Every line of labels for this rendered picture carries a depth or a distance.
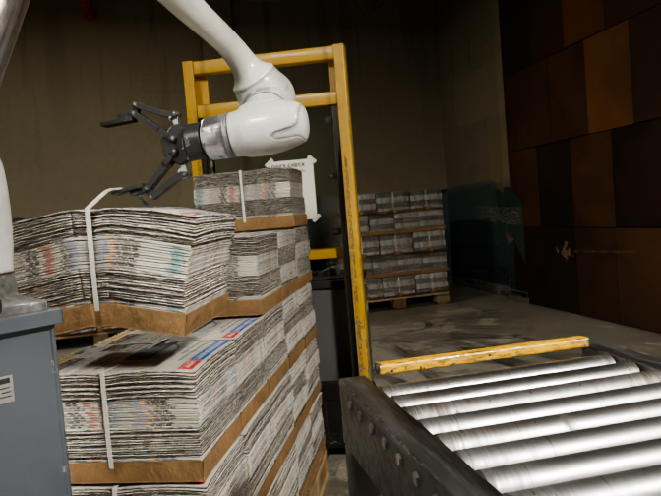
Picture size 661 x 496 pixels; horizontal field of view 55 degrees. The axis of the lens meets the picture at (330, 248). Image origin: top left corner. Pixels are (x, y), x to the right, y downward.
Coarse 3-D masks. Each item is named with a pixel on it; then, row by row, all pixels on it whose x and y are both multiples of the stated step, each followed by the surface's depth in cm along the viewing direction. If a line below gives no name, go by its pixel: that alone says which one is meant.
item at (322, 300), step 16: (320, 288) 306; (336, 288) 307; (320, 304) 307; (336, 304) 306; (320, 320) 308; (336, 320) 307; (368, 320) 348; (320, 336) 308; (336, 336) 307; (320, 352) 309; (336, 352) 308; (320, 368) 309; (336, 368) 308
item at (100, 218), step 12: (72, 216) 121; (84, 216) 120; (96, 216) 120; (108, 216) 120; (84, 228) 121; (96, 228) 120; (108, 228) 120; (84, 240) 122; (96, 240) 122; (108, 240) 120; (84, 252) 121; (96, 252) 120; (108, 252) 120; (84, 264) 121; (96, 264) 121; (108, 264) 120; (84, 276) 120; (96, 276) 120; (108, 276) 120; (84, 288) 120; (108, 288) 120; (108, 300) 121
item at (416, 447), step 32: (352, 384) 113; (352, 416) 109; (384, 416) 94; (352, 448) 112; (384, 448) 90; (416, 448) 81; (448, 448) 80; (384, 480) 93; (416, 480) 77; (448, 480) 70; (480, 480) 70
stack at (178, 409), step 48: (144, 336) 165; (192, 336) 159; (240, 336) 156; (288, 336) 213; (96, 384) 126; (144, 384) 125; (192, 384) 124; (240, 384) 154; (288, 384) 206; (96, 432) 126; (144, 432) 125; (192, 432) 124; (288, 432) 202; (240, 480) 147; (288, 480) 196
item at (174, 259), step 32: (128, 224) 119; (160, 224) 119; (192, 224) 119; (224, 224) 137; (128, 256) 120; (160, 256) 119; (192, 256) 120; (224, 256) 142; (128, 288) 119; (160, 288) 119; (192, 288) 123; (224, 288) 144
